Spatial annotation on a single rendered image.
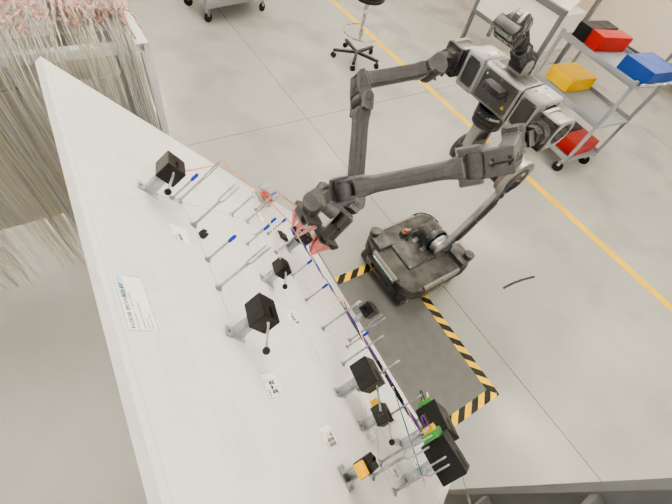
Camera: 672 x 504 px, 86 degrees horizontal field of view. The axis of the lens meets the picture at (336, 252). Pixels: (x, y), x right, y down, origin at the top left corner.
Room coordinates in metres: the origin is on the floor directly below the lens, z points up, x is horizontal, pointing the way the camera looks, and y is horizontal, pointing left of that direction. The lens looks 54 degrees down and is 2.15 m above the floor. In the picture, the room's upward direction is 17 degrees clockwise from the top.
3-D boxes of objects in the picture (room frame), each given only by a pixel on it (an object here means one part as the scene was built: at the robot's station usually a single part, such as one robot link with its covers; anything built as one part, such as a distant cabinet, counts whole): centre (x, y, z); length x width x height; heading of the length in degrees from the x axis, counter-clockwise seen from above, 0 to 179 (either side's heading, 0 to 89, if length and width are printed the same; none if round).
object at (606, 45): (3.72, -1.86, 0.54); 0.99 x 0.50 x 1.08; 39
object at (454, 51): (1.61, -0.20, 1.45); 0.09 x 0.08 x 0.12; 46
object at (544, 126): (1.26, -0.56, 1.45); 0.09 x 0.08 x 0.12; 46
